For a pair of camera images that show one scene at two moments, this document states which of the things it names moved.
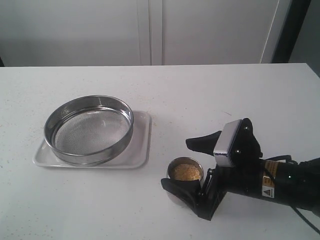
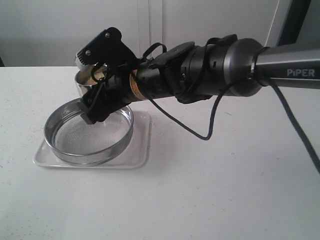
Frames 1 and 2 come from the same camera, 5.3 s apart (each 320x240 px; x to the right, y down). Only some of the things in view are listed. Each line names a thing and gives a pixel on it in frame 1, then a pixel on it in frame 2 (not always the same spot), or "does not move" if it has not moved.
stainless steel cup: (185, 169) → (84, 80)
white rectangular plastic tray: (135, 153) does not move
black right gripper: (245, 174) → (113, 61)
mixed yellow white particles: (186, 172) → (98, 75)
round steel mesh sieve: (88, 130) does not move
